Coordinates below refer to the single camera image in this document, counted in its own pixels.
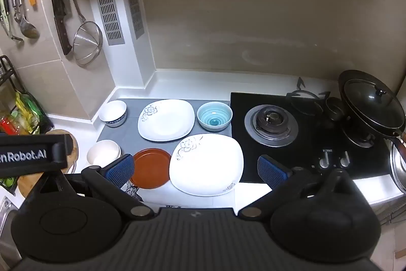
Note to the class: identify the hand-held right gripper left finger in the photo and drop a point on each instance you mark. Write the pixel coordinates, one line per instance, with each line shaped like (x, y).
(120, 170)

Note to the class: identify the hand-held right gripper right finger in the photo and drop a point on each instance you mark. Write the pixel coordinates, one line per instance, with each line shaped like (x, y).
(272, 170)

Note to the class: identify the orange-brown round plate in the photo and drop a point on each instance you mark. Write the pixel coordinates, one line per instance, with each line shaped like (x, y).
(152, 167)

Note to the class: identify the white bowl with blue rim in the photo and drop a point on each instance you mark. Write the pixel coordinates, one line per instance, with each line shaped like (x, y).
(112, 110)

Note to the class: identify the cream white bowl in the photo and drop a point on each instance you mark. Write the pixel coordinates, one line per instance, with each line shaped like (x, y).
(101, 153)

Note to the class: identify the grey counter mat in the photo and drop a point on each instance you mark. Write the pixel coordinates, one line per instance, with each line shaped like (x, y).
(130, 137)

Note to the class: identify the black glass gas cooktop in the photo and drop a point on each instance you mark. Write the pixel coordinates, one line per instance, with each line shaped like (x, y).
(304, 150)

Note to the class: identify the round wooden cutting board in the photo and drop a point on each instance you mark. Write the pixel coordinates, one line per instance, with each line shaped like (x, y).
(73, 147)

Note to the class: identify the steel gas burner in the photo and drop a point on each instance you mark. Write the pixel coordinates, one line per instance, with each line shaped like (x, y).
(271, 125)
(361, 139)

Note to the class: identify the yellow green packet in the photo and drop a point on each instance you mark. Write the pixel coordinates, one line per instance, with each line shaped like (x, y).
(23, 106)

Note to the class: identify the silver stove knob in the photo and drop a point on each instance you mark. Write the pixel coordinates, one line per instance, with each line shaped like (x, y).
(345, 160)
(324, 160)

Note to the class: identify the white square floral plate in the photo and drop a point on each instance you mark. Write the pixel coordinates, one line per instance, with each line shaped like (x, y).
(168, 121)
(206, 166)

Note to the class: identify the steel sink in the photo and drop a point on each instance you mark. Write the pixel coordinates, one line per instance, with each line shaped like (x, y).
(6, 220)

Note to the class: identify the teal glazed bowl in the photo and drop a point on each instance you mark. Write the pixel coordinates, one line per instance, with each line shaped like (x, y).
(214, 118)

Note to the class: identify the black pan support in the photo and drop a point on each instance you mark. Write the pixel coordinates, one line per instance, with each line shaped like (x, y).
(298, 94)

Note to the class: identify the black burner cap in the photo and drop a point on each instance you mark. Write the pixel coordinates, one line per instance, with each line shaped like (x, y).
(334, 107)

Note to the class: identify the glass wok lid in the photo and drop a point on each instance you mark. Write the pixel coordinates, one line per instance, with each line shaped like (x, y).
(371, 102)

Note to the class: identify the black wok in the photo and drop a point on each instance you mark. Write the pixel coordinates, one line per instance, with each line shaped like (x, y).
(350, 75)

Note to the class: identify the steel ladle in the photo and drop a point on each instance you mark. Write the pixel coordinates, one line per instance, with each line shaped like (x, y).
(29, 29)

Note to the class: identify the stainless steel pot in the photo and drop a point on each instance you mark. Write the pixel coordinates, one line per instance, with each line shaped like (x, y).
(399, 169)

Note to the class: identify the steel slotted spatula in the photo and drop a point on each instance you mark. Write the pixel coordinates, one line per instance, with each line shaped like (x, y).
(6, 17)

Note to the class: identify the dark kitchen cleaver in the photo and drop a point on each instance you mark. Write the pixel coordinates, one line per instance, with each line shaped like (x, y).
(58, 4)

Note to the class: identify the wide grey vent grille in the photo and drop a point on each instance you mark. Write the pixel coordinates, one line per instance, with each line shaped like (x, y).
(107, 7)

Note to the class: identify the narrow grey vent grille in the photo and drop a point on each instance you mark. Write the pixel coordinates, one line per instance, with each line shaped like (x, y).
(133, 1)

